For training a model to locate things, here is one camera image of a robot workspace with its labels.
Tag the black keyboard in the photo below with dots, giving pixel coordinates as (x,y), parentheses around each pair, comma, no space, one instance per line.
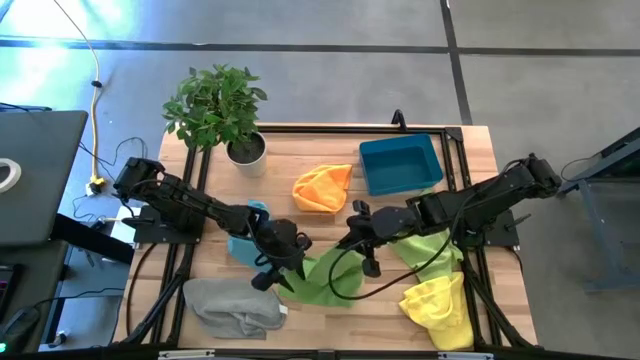
(6,285)

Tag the black camera bracket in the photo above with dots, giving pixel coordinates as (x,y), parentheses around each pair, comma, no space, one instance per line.
(398,120)

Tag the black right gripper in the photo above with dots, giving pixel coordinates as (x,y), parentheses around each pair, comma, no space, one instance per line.
(362,230)

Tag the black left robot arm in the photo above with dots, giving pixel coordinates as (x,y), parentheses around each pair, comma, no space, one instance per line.
(190,202)

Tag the blue plastic bin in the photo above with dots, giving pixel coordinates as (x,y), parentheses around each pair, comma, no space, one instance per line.
(400,165)

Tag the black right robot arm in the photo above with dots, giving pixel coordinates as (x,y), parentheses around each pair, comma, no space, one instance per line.
(480,200)

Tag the silver edge bracket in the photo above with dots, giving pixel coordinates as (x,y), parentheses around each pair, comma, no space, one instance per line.
(185,354)
(465,356)

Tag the white power box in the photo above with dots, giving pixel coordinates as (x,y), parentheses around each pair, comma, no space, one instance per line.
(119,235)

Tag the green leafy plant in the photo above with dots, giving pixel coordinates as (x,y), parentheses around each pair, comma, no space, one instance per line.
(215,107)

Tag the dark metal cart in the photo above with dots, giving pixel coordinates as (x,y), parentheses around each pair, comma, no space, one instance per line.
(627,155)

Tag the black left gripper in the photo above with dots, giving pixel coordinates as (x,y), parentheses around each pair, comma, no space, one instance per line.
(277,240)

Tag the teal microfiber towel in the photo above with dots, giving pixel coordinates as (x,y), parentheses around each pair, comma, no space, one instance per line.
(242,252)

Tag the yellow microfiber towel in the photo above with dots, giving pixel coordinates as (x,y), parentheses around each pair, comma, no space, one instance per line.
(440,310)

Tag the black aluminium table frame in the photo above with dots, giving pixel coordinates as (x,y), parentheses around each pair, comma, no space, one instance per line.
(350,129)

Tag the white plant pot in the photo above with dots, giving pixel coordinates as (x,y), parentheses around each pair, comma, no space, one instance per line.
(252,169)

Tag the black computer mouse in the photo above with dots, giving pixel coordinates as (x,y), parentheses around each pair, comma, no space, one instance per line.
(20,325)

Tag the dark green microfiber towel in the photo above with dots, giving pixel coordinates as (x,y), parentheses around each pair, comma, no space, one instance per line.
(320,285)

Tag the orange microfiber towel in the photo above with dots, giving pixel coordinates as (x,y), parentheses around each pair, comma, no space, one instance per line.
(322,187)

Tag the light green microfiber towel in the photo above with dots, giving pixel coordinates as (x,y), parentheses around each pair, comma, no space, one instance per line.
(425,250)

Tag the grey microfiber towel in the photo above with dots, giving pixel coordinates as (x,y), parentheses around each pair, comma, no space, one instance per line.
(225,307)

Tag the white tape roll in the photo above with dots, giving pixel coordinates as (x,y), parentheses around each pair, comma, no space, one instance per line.
(16,172)

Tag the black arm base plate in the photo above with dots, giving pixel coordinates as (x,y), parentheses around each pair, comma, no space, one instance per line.
(150,232)
(500,235)

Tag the black side desk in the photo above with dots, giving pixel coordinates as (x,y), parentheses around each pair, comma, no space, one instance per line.
(30,280)

